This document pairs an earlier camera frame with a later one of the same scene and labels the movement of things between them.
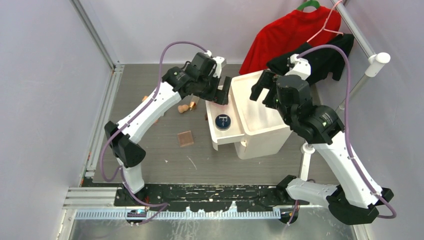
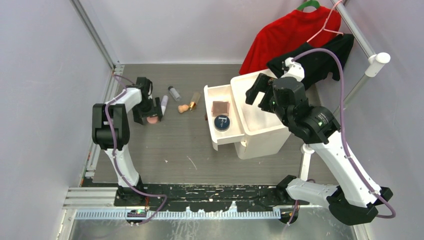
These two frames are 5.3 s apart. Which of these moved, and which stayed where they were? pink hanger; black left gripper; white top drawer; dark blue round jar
Moved: black left gripper
Stayed: pink hanger; dark blue round jar; white top drawer
